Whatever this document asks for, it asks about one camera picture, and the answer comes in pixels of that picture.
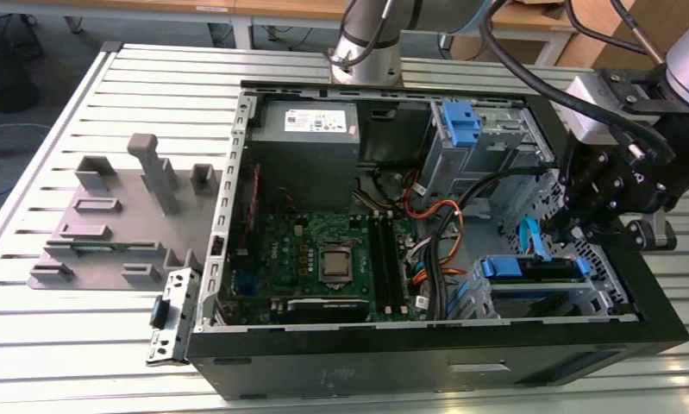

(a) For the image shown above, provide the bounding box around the grey optical drive cage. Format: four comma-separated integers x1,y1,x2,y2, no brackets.
421,101,552,204

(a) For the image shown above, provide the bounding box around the black RAM slot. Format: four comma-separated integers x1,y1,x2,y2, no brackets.
384,210,410,315
369,210,396,315

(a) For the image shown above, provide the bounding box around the grey metal disk bay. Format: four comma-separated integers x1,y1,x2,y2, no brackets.
469,254,630,320

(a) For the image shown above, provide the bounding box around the silver hinged slot bracket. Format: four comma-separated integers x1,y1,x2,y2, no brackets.
145,267,203,367

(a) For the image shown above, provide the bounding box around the silver CPU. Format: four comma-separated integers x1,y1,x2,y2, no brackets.
318,249,350,277

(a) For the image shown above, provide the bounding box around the black bin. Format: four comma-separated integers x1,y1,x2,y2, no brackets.
0,12,41,114

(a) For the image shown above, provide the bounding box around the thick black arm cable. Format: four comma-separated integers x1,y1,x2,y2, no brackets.
478,0,677,163

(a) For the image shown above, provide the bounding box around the wooden desk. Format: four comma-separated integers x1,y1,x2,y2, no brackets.
61,0,576,66

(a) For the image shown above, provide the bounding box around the blue drive cage latch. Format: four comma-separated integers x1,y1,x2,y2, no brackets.
441,102,481,147

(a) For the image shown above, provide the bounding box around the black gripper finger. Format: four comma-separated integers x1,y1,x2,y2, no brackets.
548,144,628,245
578,208,640,252

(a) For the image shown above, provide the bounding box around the black cable bundle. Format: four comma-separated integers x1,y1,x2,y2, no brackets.
424,166,558,320

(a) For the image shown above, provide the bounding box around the grey power supply unit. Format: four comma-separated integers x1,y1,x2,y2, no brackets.
245,99,361,212

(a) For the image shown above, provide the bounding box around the green RAM stick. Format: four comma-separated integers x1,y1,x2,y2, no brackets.
71,241,149,254

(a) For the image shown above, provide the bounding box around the CPU socket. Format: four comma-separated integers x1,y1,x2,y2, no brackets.
314,241,357,290

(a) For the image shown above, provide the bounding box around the green motherboard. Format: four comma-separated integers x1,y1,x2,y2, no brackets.
225,209,432,324

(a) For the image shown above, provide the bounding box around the black graphics card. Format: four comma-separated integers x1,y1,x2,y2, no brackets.
268,297,372,324

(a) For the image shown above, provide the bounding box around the grey parts rack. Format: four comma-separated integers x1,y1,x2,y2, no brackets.
27,132,224,294

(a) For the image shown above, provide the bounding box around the thin red fan wire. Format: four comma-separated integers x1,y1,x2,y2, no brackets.
235,165,264,256

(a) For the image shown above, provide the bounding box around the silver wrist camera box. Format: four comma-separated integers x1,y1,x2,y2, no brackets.
561,75,628,144

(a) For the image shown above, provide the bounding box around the blue data wire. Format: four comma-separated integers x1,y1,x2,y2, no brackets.
517,216,556,262

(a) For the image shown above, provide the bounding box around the orange yellow wire bundle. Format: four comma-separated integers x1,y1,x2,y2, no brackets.
401,166,466,285

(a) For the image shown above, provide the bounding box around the wooden cabinet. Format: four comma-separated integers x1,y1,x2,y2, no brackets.
558,0,670,72

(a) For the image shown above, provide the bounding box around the black open PC case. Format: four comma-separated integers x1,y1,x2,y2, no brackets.
183,78,689,400

